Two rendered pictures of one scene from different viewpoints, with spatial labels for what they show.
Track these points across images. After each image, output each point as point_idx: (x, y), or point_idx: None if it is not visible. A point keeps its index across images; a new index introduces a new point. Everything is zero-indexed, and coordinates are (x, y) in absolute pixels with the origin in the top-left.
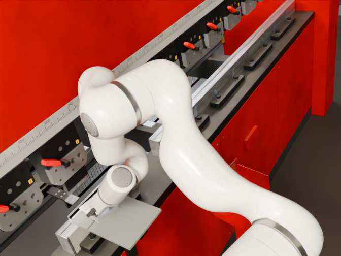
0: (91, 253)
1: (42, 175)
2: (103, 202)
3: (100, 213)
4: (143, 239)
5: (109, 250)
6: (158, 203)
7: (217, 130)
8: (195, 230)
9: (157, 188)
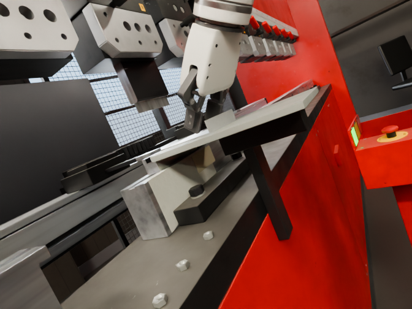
0: (202, 216)
1: (82, 47)
2: (211, 11)
3: (206, 81)
4: (287, 210)
5: (240, 204)
6: (287, 158)
7: (311, 118)
8: (338, 244)
9: (274, 149)
